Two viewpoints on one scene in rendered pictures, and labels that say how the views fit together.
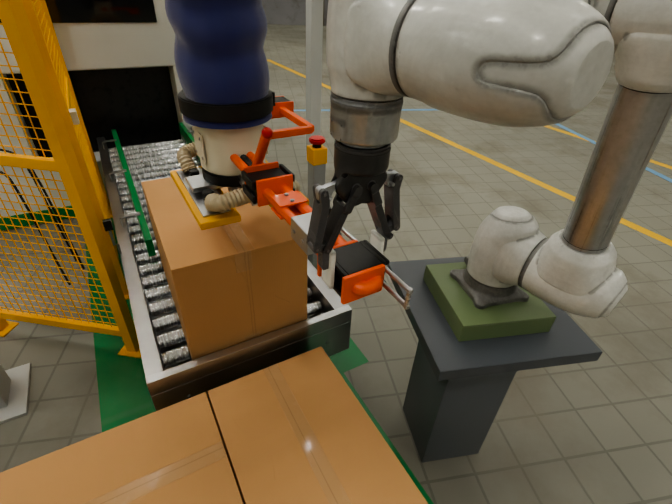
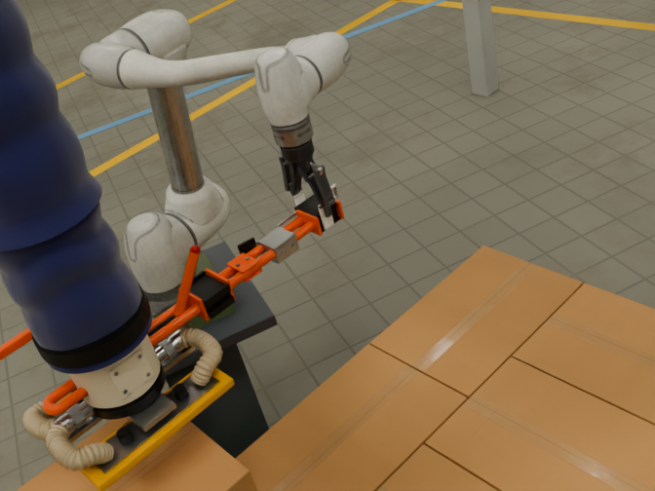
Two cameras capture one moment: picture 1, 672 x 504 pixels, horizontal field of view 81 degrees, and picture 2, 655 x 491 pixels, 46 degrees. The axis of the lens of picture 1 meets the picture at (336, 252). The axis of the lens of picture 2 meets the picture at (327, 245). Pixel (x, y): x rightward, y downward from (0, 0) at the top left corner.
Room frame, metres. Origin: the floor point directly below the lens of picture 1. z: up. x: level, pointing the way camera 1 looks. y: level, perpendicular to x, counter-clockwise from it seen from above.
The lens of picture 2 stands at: (0.62, 1.56, 2.23)
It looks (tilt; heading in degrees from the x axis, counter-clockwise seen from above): 35 degrees down; 266
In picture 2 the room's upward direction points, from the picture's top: 15 degrees counter-clockwise
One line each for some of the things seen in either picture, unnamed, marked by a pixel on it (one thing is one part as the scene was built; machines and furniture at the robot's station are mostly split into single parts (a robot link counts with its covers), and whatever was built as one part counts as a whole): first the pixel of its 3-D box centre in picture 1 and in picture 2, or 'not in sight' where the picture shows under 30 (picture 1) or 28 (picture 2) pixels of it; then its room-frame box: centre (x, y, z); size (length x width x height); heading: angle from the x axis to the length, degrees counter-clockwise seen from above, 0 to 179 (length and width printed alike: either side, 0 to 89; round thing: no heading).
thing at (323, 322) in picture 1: (260, 345); not in sight; (0.90, 0.24, 0.58); 0.70 x 0.03 x 0.06; 121
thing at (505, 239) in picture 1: (505, 244); (155, 247); (0.98, -0.50, 0.98); 0.18 x 0.16 x 0.22; 43
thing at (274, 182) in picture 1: (268, 183); (207, 294); (0.80, 0.16, 1.22); 0.10 x 0.08 x 0.06; 122
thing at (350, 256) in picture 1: (349, 270); (320, 214); (0.50, -0.02, 1.22); 0.08 x 0.07 x 0.05; 32
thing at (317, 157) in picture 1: (315, 243); not in sight; (1.65, 0.11, 0.50); 0.07 x 0.07 x 1.00; 31
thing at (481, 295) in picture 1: (486, 275); (162, 287); (1.01, -0.48, 0.84); 0.22 x 0.18 x 0.06; 17
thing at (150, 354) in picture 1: (121, 224); not in sight; (1.73, 1.12, 0.50); 2.31 x 0.05 x 0.19; 31
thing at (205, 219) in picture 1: (201, 188); (155, 417); (0.96, 0.37, 1.12); 0.34 x 0.10 x 0.05; 32
